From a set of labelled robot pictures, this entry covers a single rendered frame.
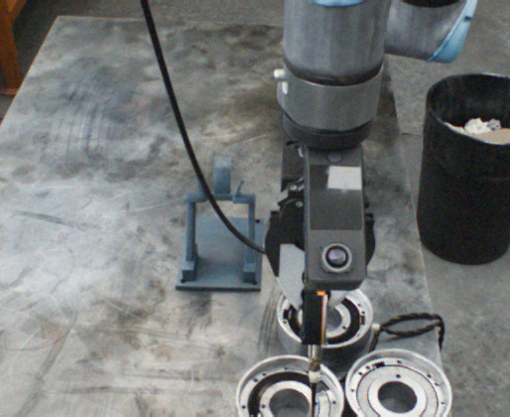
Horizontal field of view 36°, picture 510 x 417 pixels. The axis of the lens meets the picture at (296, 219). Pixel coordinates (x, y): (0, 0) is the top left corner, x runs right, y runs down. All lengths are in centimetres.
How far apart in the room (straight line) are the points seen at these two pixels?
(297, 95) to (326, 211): 9
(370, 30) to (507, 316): 159
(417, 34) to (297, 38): 57
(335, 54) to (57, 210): 59
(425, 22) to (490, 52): 215
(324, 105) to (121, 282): 45
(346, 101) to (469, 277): 162
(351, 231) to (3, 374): 44
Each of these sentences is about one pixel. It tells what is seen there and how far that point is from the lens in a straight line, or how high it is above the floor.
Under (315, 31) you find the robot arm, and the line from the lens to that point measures 55.
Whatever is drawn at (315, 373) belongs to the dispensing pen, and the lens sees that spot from 74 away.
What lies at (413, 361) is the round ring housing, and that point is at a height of 83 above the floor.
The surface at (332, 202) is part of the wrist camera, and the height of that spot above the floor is 109.
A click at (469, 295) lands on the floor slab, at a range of 211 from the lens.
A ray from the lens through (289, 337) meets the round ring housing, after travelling 83.
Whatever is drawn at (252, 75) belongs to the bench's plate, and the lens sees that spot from 132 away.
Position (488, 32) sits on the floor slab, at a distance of 340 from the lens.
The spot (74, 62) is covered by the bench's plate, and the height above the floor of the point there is 80.
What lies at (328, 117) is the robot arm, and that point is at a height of 115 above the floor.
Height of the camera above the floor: 146
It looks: 40 degrees down
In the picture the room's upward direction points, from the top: 3 degrees clockwise
